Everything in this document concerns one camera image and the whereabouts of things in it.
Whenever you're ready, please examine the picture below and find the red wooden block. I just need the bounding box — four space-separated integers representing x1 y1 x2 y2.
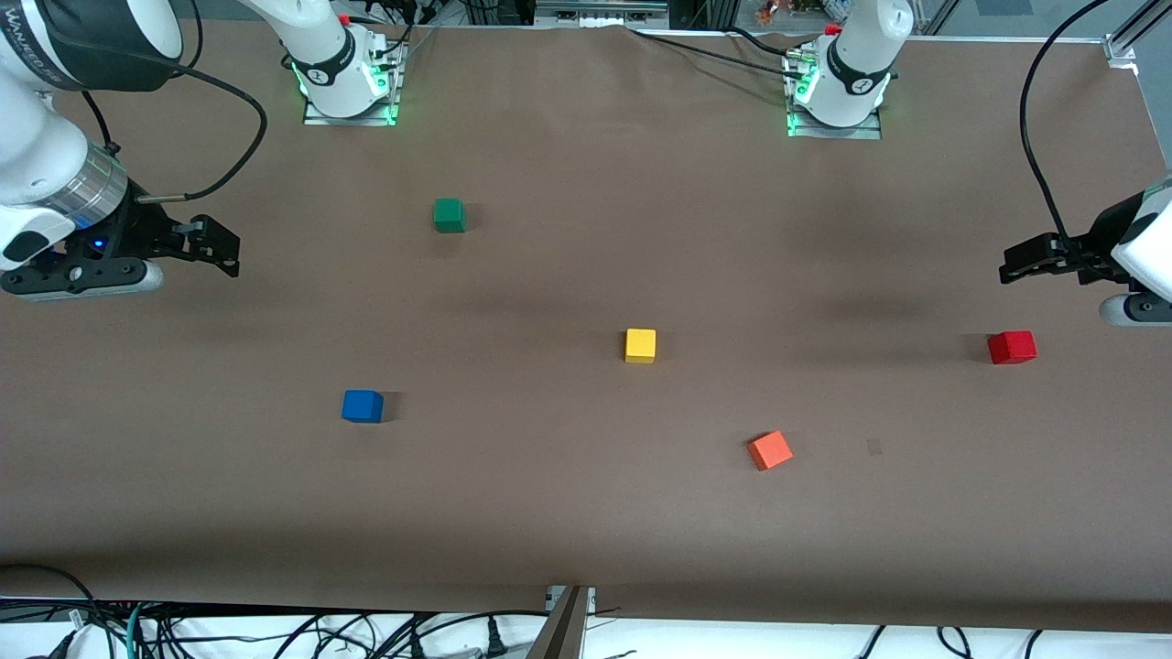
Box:
987 330 1038 365

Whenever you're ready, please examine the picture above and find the black base cable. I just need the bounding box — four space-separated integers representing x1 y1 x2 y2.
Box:
627 27 808 76
353 0 440 56

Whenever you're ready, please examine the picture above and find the aluminium corner profile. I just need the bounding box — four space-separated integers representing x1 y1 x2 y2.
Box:
1103 0 1172 67

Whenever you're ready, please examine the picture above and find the black looped cable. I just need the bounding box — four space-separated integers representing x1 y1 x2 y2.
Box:
0 563 103 659

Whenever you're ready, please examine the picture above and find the orange wooden block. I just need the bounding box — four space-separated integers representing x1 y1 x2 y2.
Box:
747 430 795 472

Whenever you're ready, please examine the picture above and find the aluminium arm base plate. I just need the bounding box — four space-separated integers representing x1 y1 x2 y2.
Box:
785 46 884 140
302 41 406 127

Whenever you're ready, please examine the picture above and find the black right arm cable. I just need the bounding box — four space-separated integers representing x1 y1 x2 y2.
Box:
78 55 268 204

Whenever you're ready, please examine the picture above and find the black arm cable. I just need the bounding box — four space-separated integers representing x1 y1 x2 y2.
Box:
78 55 268 204
1019 0 1113 275

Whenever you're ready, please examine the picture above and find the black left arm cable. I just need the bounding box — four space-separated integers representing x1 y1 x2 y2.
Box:
1019 0 1113 275

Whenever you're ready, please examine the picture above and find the brown centre post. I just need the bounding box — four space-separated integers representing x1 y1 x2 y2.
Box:
526 586 589 659

